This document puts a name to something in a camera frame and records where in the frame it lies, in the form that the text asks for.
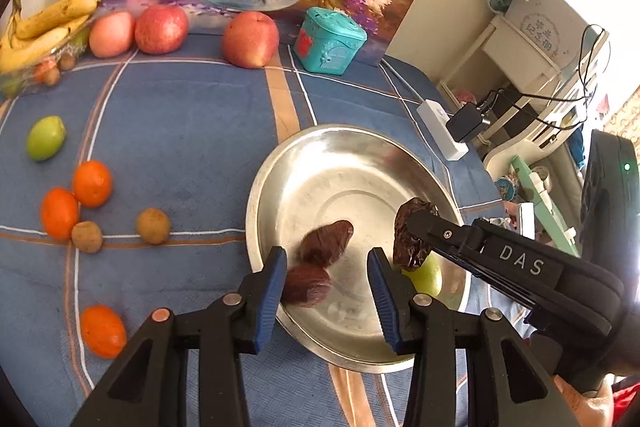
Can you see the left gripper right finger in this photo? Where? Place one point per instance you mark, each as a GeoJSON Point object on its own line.
{"type": "Point", "coordinates": [507, 386]}

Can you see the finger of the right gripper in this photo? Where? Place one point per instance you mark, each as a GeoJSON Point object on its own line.
{"type": "Point", "coordinates": [461, 244]}

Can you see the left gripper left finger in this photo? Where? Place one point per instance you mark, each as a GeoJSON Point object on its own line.
{"type": "Point", "coordinates": [146, 384]}

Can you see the large green jujube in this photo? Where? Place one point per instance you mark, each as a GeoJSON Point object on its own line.
{"type": "Point", "coordinates": [428, 278]}

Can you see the large wrinkled dried date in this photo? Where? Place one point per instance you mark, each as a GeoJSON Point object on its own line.
{"type": "Point", "coordinates": [409, 252]}

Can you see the orange tangerine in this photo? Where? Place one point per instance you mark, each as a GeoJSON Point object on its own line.
{"type": "Point", "coordinates": [92, 184]}
{"type": "Point", "coordinates": [103, 332]}
{"type": "Point", "coordinates": [59, 213]}

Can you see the brown longan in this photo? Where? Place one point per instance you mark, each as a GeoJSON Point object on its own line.
{"type": "Point", "coordinates": [153, 226]}
{"type": "Point", "coordinates": [87, 237]}

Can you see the small green jujube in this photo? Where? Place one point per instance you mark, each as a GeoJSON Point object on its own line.
{"type": "Point", "coordinates": [46, 138]}

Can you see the person's right hand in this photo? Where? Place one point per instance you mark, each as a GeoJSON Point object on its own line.
{"type": "Point", "coordinates": [597, 411]}

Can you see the green board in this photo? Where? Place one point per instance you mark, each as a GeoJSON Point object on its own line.
{"type": "Point", "coordinates": [546, 212]}

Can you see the black power adapter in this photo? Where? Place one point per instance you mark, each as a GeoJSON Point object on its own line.
{"type": "Point", "coordinates": [467, 123]}

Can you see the round stainless steel plate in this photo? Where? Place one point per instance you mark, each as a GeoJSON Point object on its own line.
{"type": "Point", "coordinates": [321, 175]}

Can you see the white power strip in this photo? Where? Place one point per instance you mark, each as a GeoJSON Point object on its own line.
{"type": "Point", "coordinates": [435, 119]}

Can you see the white wooden shelf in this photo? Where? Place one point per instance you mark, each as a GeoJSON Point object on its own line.
{"type": "Point", "coordinates": [535, 67]}

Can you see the blue plaid tablecloth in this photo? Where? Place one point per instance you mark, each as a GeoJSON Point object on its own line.
{"type": "Point", "coordinates": [184, 133]}

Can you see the teal tin box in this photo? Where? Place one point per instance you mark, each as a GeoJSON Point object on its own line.
{"type": "Point", "coordinates": [328, 41]}

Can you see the red apple right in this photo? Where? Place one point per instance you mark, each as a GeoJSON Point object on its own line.
{"type": "Point", "coordinates": [250, 40]}

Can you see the red apple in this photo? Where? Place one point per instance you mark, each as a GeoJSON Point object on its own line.
{"type": "Point", "coordinates": [161, 29]}
{"type": "Point", "coordinates": [250, 40]}

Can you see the clear plastic fruit tray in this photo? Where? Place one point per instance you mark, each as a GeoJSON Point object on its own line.
{"type": "Point", "coordinates": [30, 66]}

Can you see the pale pink apple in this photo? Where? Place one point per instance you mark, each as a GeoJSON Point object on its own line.
{"type": "Point", "coordinates": [112, 35]}

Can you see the red apple middle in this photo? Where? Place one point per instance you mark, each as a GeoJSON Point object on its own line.
{"type": "Point", "coordinates": [161, 29]}

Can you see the bunch of yellow bananas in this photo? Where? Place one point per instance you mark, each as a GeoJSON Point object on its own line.
{"type": "Point", "coordinates": [40, 34]}

